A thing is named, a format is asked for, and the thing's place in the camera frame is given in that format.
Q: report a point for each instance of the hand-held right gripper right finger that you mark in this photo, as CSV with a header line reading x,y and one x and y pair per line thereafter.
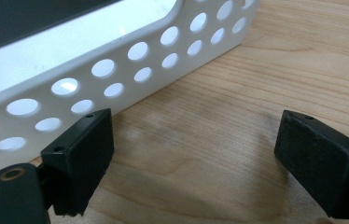
x,y
325,165

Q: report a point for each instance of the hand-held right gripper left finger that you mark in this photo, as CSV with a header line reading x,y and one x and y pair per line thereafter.
x,y
79,161

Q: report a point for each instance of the white perforated plastic basket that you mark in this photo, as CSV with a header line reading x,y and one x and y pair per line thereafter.
x,y
122,70

